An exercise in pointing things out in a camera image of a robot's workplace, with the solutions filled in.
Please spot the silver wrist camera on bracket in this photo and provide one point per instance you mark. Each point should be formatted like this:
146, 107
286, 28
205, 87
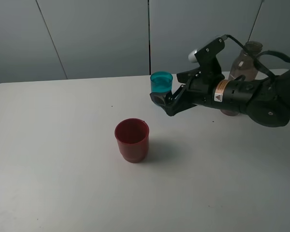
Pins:
206, 57

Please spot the red plastic cup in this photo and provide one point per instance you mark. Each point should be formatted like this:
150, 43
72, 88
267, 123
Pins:
132, 136

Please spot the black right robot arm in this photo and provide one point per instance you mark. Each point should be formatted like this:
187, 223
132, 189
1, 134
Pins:
266, 101

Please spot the brown translucent water bottle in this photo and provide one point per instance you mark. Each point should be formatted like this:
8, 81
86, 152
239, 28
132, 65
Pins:
244, 65

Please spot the teal translucent plastic cup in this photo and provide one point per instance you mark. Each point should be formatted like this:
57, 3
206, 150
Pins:
161, 88

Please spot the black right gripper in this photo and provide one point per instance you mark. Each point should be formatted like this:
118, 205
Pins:
228, 95

